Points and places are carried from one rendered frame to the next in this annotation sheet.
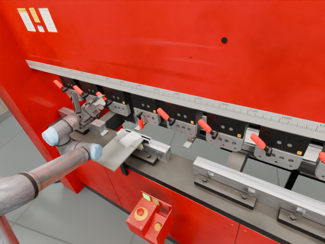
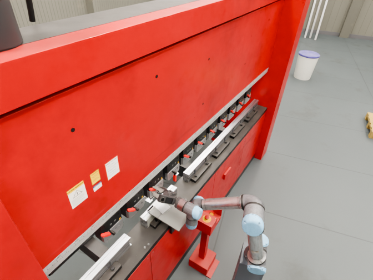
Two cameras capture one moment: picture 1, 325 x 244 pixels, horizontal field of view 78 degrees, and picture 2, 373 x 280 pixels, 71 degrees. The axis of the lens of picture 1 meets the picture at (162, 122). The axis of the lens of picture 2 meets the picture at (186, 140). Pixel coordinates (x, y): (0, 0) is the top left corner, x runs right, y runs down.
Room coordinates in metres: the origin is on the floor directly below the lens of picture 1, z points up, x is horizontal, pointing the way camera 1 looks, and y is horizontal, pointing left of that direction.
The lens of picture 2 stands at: (0.90, 1.46, 2.58)
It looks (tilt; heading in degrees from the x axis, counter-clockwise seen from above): 37 degrees down; 264
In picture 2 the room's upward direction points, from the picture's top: 3 degrees clockwise
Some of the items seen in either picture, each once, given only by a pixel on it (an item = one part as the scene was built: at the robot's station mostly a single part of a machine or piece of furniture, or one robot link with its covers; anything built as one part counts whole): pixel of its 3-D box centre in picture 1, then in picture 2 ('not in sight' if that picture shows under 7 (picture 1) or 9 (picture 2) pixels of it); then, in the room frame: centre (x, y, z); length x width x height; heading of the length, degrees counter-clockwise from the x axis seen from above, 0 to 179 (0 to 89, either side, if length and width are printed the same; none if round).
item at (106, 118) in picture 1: (125, 109); (77, 236); (1.55, 0.31, 0.81); 0.64 x 0.08 x 0.14; 142
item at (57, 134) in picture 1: (57, 133); (192, 210); (0.73, 0.48, 1.27); 0.11 x 0.08 x 0.09; 142
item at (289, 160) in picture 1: (280, 142); (208, 128); (0.50, -0.42, 1.26); 0.15 x 0.09 x 0.17; 52
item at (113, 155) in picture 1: (118, 149); (171, 213); (0.86, 0.28, 1.00); 0.26 x 0.18 x 0.01; 142
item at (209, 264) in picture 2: not in sight; (204, 260); (0.52, 0.16, 0.06); 0.25 x 0.20 x 0.12; 144
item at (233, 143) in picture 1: (227, 127); (197, 139); (0.62, -0.26, 1.26); 0.15 x 0.09 x 0.17; 52
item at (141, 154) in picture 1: (136, 153); (164, 212); (0.90, 0.19, 0.89); 0.30 x 0.05 x 0.03; 52
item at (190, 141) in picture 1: (195, 132); not in sight; (0.89, -0.19, 1.01); 0.26 x 0.12 x 0.05; 142
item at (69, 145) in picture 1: (69, 148); (192, 218); (0.73, 0.46, 1.18); 0.11 x 0.08 x 0.11; 69
